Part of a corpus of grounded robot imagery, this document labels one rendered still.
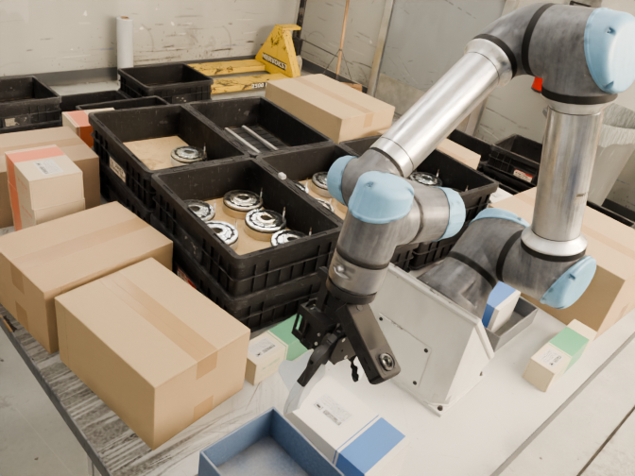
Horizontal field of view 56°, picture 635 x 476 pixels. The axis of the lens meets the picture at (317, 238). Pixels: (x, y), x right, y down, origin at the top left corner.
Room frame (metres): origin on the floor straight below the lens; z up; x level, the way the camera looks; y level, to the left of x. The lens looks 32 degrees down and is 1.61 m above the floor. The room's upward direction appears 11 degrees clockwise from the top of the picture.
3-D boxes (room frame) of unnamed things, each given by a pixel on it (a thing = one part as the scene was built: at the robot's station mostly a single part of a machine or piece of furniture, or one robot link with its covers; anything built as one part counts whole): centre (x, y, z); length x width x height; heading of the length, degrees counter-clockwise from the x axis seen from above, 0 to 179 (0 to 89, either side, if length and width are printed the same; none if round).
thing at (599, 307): (1.48, -0.70, 0.80); 0.40 x 0.30 x 0.20; 47
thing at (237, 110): (1.71, 0.25, 0.87); 0.40 x 0.30 x 0.11; 44
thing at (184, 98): (2.96, 0.92, 0.37); 0.40 x 0.30 x 0.45; 139
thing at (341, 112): (2.20, 0.05, 0.80); 0.40 x 0.30 x 0.20; 51
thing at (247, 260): (1.21, 0.18, 0.92); 0.40 x 0.30 x 0.02; 44
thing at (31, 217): (1.22, 0.67, 0.81); 0.16 x 0.12 x 0.07; 49
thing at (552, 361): (1.12, -0.62, 0.73); 0.24 x 0.06 x 0.06; 140
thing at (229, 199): (1.34, 0.21, 0.86); 0.10 x 0.10 x 0.01
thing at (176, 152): (1.55, 0.41, 0.86); 0.10 x 0.10 x 0.01
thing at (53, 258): (1.03, 0.49, 0.78); 0.30 x 0.22 x 0.16; 145
